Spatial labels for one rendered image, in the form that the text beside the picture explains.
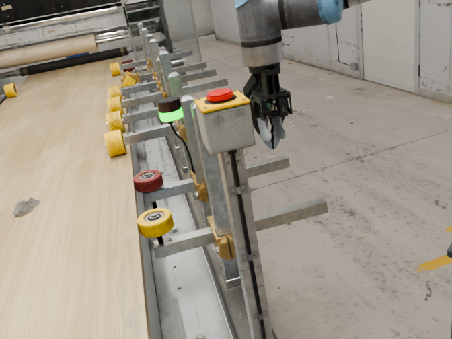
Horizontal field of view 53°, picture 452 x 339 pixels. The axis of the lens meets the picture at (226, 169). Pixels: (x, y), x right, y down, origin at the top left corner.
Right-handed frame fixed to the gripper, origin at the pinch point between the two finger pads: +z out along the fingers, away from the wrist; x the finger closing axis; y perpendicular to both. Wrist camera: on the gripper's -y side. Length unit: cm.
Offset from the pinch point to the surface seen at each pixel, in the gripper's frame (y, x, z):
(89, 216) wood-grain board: -4.3, -47.1, 8.5
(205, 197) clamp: -10.3, -17.3, 14.7
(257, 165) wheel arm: -17.0, 0.6, 12.5
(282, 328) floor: -40, 8, 99
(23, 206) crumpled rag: -19, -64, 7
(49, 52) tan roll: -272, -75, -6
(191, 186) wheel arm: -17.4, -19.7, 13.8
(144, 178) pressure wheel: -18.5, -31.9, 8.2
